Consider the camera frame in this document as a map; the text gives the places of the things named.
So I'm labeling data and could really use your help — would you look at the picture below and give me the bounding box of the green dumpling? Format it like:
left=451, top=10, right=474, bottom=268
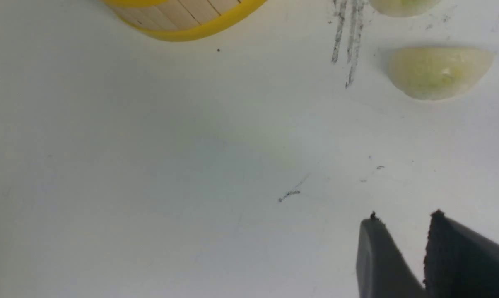
left=369, top=0, right=440, bottom=18
left=387, top=47, right=495, bottom=101

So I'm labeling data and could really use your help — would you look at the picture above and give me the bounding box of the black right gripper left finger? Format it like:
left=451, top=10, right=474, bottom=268
left=356, top=212, right=427, bottom=298

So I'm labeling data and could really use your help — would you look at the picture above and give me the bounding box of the bamboo steamer tray yellow rim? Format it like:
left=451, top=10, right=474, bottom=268
left=103, top=0, right=265, bottom=42

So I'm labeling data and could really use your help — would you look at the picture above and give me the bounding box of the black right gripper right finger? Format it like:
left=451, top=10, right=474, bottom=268
left=424, top=211, right=499, bottom=298

